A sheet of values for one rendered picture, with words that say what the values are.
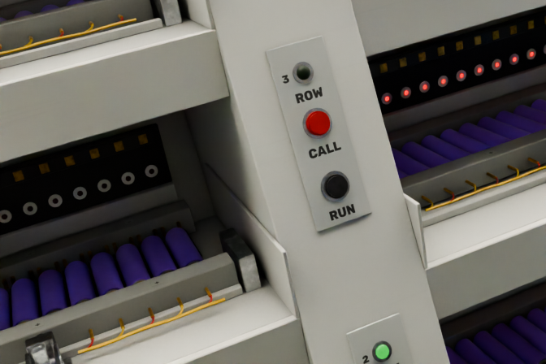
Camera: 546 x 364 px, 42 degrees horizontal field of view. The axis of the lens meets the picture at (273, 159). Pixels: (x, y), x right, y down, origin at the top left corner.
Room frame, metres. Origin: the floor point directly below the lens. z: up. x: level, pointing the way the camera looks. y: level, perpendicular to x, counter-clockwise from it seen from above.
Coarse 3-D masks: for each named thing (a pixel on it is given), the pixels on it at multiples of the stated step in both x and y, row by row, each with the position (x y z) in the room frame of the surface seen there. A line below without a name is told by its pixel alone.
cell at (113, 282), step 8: (96, 256) 0.55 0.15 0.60; (104, 256) 0.55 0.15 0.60; (96, 264) 0.54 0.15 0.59; (104, 264) 0.54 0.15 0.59; (112, 264) 0.54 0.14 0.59; (96, 272) 0.53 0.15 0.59; (104, 272) 0.52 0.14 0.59; (112, 272) 0.52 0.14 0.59; (96, 280) 0.52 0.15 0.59; (104, 280) 0.51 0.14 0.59; (112, 280) 0.51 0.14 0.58; (120, 280) 0.52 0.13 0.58; (104, 288) 0.50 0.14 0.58; (112, 288) 0.50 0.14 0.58; (120, 288) 0.50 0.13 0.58
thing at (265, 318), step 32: (160, 192) 0.61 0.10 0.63; (224, 192) 0.56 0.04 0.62; (64, 224) 0.59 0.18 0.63; (96, 224) 0.60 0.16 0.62; (224, 224) 0.60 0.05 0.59; (256, 224) 0.49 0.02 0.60; (0, 256) 0.58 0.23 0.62; (256, 256) 0.52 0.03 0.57; (256, 288) 0.50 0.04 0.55; (288, 288) 0.45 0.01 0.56; (192, 320) 0.48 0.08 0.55; (224, 320) 0.47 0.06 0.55; (256, 320) 0.46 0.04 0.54; (288, 320) 0.45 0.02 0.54; (96, 352) 0.46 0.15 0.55; (128, 352) 0.46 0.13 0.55; (160, 352) 0.45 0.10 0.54; (192, 352) 0.44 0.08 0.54; (224, 352) 0.44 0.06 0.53; (256, 352) 0.45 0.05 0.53; (288, 352) 0.46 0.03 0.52
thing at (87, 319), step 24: (192, 264) 0.50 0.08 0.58; (216, 264) 0.49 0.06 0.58; (144, 288) 0.48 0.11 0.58; (168, 288) 0.48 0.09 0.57; (192, 288) 0.49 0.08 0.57; (216, 288) 0.49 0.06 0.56; (72, 312) 0.47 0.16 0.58; (96, 312) 0.47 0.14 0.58; (120, 312) 0.47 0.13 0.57; (144, 312) 0.48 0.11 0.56; (192, 312) 0.47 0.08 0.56; (0, 336) 0.46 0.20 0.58; (24, 336) 0.45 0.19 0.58; (72, 336) 0.47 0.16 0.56; (120, 336) 0.46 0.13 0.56; (0, 360) 0.45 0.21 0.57; (24, 360) 0.46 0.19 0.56
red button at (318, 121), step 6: (312, 114) 0.46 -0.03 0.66; (318, 114) 0.46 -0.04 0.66; (324, 114) 0.46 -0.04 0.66; (306, 120) 0.46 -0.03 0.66; (312, 120) 0.46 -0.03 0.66; (318, 120) 0.46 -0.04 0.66; (324, 120) 0.46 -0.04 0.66; (306, 126) 0.46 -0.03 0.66; (312, 126) 0.46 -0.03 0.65; (318, 126) 0.46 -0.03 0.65; (324, 126) 0.46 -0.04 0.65; (312, 132) 0.46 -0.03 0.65; (318, 132) 0.46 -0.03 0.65; (324, 132) 0.46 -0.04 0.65
